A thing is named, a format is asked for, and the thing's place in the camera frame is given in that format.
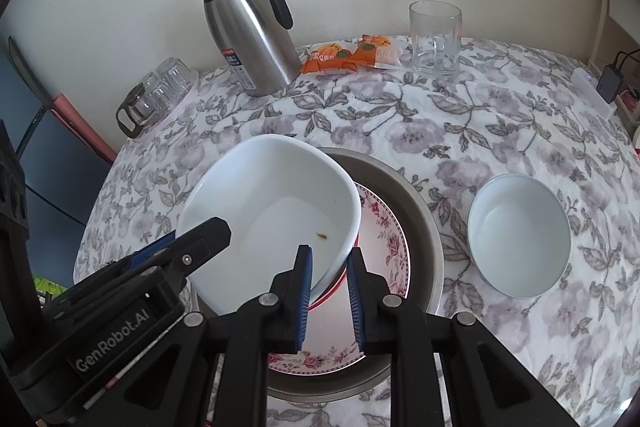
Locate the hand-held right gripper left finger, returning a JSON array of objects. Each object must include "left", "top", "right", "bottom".
[{"left": 122, "top": 245, "right": 316, "bottom": 427}]

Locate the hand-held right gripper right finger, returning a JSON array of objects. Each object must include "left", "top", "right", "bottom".
[{"left": 346, "top": 247, "right": 581, "bottom": 427}]

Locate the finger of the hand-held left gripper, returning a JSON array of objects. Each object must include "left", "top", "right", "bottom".
[
  {"left": 112, "top": 217, "right": 232, "bottom": 279},
  {"left": 126, "top": 230, "right": 179, "bottom": 269}
]

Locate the white square bowl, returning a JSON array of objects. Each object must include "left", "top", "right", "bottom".
[{"left": 177, "top": 134, "right": 362, "bottom": 315}]

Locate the pink floral plate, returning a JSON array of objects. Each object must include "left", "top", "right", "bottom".
[{"left": 267, "top": 181, "right": 412, "bottom": 375}]

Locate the stainless steel basin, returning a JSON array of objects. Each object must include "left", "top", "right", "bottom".
[{"left": 192, "top": 147, "right": 443, "bottom": 403}]

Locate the small white round bowl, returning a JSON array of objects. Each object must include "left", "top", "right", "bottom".
[{"left": 467, "top": 173, "right": 572, "bottom": 299}]

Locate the green patterned object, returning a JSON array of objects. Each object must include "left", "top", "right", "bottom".
[{"left": 32, "top": 274, "right": 68, "bottom": 303}]

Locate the dark blue door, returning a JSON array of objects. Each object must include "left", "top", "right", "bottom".
[{"left": 0, "top": 34, "right": 108, "bottom": 288}]

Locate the pink board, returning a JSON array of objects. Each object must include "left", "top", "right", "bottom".
[{"left": 50, "top": 93, "right": 118, "bottom": 165}]

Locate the small clear drinking glass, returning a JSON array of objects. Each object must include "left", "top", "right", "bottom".
[
  {"left": 147, "top": 82, "right": 177, "bottom": 116},
  {"left": 156, "top": 57, "right": 200, "bottom": 95},
  {"left": 132, "top": 71, "right": 160, "bottom": 94}
]

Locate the stainless steel thermos jug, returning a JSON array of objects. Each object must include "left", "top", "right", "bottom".
[{"left": 194, "top": 0, "right": 303, "bottom": 98}]

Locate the orange snack packet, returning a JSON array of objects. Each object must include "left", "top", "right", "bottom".
[
  {"left": 350, "top": 34, "right": 403, "bottom": 70},
  {"left": 300, "top": 41, "right": 358, "bottom": 76}
]

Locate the clear glass mug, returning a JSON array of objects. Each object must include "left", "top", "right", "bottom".
[{"left": 409, "top": 0, "right": 463, "bottom": 80}]

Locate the white power strip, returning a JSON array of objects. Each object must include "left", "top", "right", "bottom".
[{"left": 572, "top": 68, "right": 618, "bottom": 118}]

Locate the black charger plug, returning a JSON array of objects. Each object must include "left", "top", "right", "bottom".
[{"left": 596, "top": 64, "right": 626, "bottom": 104}]

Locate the white shelf unit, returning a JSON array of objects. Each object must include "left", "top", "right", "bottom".
[{"left": 587, "top": 0, "right": 640, "bottom": 132}]

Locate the thin black cable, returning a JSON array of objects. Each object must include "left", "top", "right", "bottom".
[{"left": 15, "top": 104, "right": 86, "bottom": 228}]

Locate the glass teapot with black handle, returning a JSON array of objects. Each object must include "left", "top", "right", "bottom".
[{"left": 116, "top": 82, "right": 161, "bottom": 138}]

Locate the black charger cable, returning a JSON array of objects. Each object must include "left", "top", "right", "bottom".
[{"left": 612, "top": 49, "right": 640, "bottom": 72}]

